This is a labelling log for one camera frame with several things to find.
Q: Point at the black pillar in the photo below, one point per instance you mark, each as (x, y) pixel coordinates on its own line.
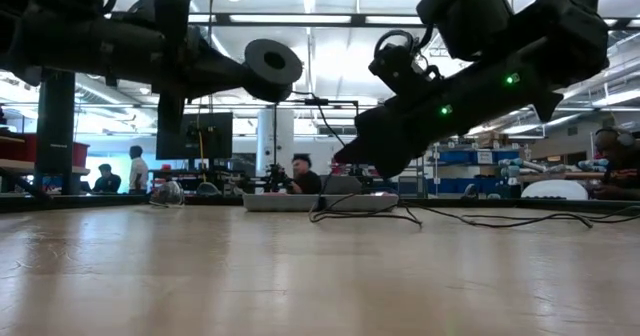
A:
(55, 136)

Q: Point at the white building column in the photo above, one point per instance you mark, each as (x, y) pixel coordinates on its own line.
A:
(275, 136)

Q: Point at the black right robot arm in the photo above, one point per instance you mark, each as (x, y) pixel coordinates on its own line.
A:
(560, 41)

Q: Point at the black cart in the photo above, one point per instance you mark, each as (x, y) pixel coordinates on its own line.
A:
(411, 186)

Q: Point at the white trash can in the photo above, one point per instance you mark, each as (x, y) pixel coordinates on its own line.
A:
(555, 190)

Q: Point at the silver air duct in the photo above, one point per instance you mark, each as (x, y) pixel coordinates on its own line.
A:
(625, 76)

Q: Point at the wooden workbench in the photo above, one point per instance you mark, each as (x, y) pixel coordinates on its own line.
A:
(570, 176)

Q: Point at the black monitor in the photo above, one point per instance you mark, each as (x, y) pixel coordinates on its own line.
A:
(210, 136)

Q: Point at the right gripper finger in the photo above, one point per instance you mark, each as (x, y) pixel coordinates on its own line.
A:
(395, 156)
(360, 146)

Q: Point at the grey chair back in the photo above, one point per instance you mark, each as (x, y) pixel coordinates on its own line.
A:
(342, 185)

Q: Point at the blue storage bin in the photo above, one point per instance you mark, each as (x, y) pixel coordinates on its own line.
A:
(506, 155)
(450, 186)
(455, 157)

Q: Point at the grey plastic tool case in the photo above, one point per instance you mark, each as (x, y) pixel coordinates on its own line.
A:
(270, 202)

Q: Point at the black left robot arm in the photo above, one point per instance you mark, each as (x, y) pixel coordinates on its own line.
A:
(75, 46)

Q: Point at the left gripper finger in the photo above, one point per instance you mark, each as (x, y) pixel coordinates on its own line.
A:
(225, 90)
(222, 71)

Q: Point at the red storage bin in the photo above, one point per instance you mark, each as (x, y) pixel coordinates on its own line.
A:
(20, 148)

